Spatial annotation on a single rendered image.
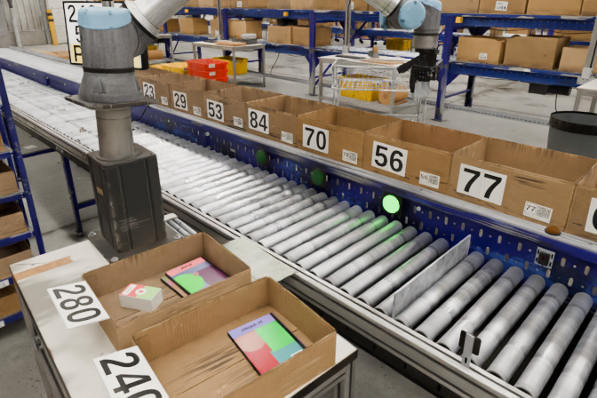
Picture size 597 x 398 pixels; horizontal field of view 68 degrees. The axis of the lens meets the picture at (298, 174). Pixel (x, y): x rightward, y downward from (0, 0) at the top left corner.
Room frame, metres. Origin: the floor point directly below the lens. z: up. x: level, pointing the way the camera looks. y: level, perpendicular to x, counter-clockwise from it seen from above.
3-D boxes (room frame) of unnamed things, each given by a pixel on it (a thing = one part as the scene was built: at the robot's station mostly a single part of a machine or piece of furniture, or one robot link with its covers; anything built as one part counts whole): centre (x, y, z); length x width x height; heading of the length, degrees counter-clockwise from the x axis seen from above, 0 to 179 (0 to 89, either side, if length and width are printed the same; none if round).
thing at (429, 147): (1.73, -0.51, 0.96); 0.39 x 0.29 x 0.17; 45
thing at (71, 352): (1.05, 0.40, 0.74); 1.00 x 0.58 x 0.03; 41
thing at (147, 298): (1.03, 0.44, 0.78); 0.10 x 0.06 x 0.05; 76
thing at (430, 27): (1.70, -0.47, 1.50); 0.10 x 0.09 x 0.12; 96
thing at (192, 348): (0.81, 0.15, 0.80); 0.38 x 0.28 x 0.10; 128
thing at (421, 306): (1.15, -0.45, 0.72); 0.52 x 0.05 x 0.05; 135
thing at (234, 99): (2.55, 0.32, 0.97); 0.39 x 0.29 x 0.17; 45
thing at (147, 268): (1.05, 0.37, 0.80); 0.38 x 0.28 x 0.10; 130
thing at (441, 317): (1.10, -0.50, 0.72); 0.52 x 0.05 x 0.05; 135
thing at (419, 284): (1.17, -0.43, 0.76); 0.46 x 0.01 x 0.09; 135
